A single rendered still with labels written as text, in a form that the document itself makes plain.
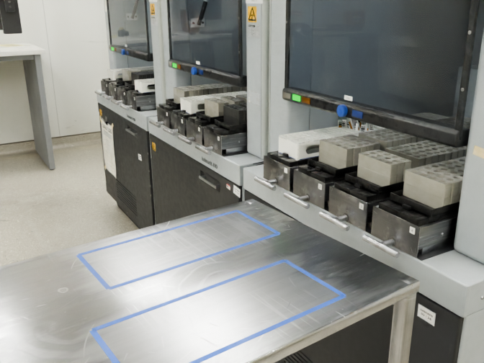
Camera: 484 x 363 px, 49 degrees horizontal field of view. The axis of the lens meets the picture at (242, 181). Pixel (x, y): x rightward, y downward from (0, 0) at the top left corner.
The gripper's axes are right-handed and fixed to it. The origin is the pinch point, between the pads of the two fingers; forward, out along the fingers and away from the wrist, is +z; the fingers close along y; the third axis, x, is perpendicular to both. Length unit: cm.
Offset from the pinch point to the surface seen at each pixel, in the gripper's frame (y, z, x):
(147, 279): 36, 38, 11
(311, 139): -7, 34, 76
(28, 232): -187, 120, 16
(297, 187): 1, 44, 66
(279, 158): -10, 39, 67
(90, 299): 38, 38, 1
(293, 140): -8, 34, 70
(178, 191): -83, 72, 66
